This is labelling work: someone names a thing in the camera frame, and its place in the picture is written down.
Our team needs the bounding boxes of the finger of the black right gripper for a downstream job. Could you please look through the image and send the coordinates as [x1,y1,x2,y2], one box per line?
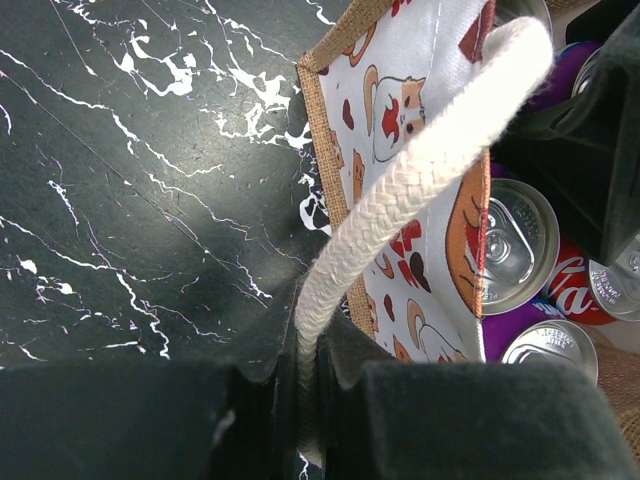
[492,1,639,265]

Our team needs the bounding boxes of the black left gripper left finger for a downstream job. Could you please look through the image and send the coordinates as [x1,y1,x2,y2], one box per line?
[1,281,298,479]

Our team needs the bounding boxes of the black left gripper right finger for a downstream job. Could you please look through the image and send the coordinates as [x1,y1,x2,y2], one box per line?
[319,314,639,479]

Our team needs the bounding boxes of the purple soda can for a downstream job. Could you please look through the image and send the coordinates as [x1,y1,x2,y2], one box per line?
[482,297,599,384]
[480,162,561,361]
[521,41,603,114]

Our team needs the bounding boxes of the red cola can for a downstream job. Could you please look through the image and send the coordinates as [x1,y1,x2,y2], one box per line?
[540,236,639,326]
[494,0,552,33]

